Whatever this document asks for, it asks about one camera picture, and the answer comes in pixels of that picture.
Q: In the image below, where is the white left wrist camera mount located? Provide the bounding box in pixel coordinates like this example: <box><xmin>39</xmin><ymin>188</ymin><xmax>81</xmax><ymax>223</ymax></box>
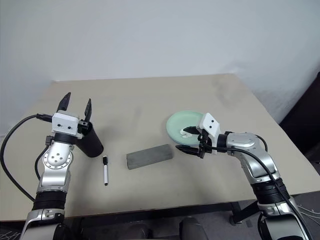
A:
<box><xmin>51</xmin><ymin>112</ymin><xmax>83</xmax><ymax>140</ymax></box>

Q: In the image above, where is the white marker pen black cap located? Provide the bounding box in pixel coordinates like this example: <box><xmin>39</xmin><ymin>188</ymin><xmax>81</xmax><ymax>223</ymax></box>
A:
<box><xmin>101</xmin><ymin>155</ymin><xmax>110</xmax><ymax>187</ymax></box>

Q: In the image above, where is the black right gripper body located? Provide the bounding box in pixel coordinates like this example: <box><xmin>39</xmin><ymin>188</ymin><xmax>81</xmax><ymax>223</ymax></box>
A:
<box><xmin>197</xmin><ymin>130</ymin><xmax>213</xmax><ymax>160</ymax></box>

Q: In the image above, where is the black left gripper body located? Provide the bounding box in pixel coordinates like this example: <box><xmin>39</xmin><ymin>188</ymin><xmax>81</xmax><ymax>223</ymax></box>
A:
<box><xmin>76</xmin><ymin>118</ymin><xmax>92</xmax><ymax>137</ymax></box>

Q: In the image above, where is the white floor cord tangle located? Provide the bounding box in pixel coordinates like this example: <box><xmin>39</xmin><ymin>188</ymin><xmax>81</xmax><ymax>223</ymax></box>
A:
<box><xmin>296</xmin><ymin>199</ymin><xmax>320</xmax><ymax>219</ymax></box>
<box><xmin>0</xmin><ymin>227</ymin><xmax>24</xmax><ymax>240</ymax></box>

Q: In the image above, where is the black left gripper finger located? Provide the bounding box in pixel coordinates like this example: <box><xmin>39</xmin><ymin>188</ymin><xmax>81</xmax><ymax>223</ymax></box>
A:
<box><xmin>83</xmin><ymin>98</ymin><xmax>93</xmax><ymax>122</ymax></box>
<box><xmin>56</xmin><ymin>91</ymin><xmax>72</xmax><ymax>113</ymax></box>

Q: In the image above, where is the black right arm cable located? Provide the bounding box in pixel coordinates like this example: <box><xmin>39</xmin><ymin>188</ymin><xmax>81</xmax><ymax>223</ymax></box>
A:
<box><xmin>211</xmin><ymin>146</ymin><xmax>315</xmax><ymax>240</ymax></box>

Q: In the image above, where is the black furniture panel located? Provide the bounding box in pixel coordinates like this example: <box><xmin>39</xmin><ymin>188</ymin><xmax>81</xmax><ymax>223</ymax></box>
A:
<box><xmin>278</xmin><ymin>71</ymin><xmax>320</xmax><ymax>161</ymax></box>

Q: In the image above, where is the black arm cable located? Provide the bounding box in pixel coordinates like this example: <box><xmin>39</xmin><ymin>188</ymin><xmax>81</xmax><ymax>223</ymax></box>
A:
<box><xmin>0</xmin><ymin>113</ymin><xmax>54</xmax><ymax>203</ymax></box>
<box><xmin>211</xmin><ymin>146</ymin><xmax>315</xmax><ymax>240</ymax></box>

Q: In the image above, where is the green round plate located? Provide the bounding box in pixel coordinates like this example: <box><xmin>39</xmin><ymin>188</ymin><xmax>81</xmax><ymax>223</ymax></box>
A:
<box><xmin>166</xmin><ymin>109</ymin><xmax>206</xmax><ymax>146</ymax></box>

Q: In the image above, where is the white tissue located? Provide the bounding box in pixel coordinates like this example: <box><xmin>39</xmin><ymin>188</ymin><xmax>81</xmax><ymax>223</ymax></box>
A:
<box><xmin>179</xmin><ymin>127</ymin><xmax>192</xmax><ymax>140</ymax></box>

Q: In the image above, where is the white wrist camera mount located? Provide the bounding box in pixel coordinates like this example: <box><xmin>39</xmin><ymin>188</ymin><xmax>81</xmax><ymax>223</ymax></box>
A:
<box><xmin>51</xmin><ymin>112</ymin><xmax>83</xmax><ymax>140</ymax></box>
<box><xmin>198</xmin><ymin>112</ymin><xmax>221</xmax><ymax>148</ymax></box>

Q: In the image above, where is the dark grey rounded shape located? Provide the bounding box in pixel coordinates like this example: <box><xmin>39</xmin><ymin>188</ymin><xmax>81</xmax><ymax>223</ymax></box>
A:
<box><xmin>129</xmin><ymin>222</ymin><xmax>151</xmax><ymax>240</ymax></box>
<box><xmin>179</xmin><ymin>216</ymin><xmax>209</xmax><ymax>240</ymax></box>

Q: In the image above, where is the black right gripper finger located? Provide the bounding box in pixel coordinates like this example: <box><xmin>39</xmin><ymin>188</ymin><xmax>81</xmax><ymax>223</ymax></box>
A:
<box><xmin>175</xmin><ymin>144</ymin><xmax>201</xmax><ymax>156</ymax></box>
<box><xmin>182</xmin><ymin>126</ymin><xmax>200</xmax><ymax>135</ymax></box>

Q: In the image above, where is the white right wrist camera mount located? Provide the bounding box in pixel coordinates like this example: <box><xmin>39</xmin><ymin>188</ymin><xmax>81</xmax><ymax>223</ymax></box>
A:
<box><xmin>198</xmin><ymin>112</ymin><xmax>221</xmax><ymax>148</ymax></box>

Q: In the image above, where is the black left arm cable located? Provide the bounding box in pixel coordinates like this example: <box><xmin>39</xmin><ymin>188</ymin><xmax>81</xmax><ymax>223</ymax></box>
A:
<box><xmin>0</xmin><ymin>113</ymin><xmax>54</xmax><ymax>203</ymax></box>

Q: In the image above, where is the black plastic cup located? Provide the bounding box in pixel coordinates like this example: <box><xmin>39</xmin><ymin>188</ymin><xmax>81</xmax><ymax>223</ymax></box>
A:
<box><xmin>74</xmin><ymin>121</ymin><xmax>105</xmax><ymax>159</ymax></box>

